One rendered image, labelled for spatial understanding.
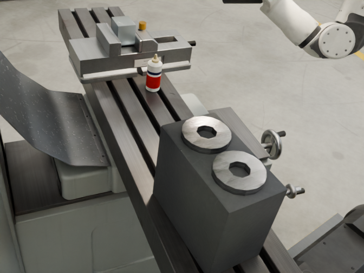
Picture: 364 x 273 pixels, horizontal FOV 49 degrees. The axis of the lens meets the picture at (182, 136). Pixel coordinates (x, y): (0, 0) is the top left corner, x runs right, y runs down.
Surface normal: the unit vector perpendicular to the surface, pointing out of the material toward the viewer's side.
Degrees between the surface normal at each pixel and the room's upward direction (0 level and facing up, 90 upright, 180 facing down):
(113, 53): 90
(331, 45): 70
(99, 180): 90
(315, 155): 0
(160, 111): 0
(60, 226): 90
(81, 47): 0
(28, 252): 90
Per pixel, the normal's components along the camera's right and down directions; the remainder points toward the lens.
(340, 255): 0.13, -0.76
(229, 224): 0.50, 0.61
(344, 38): -0.20, 0.30
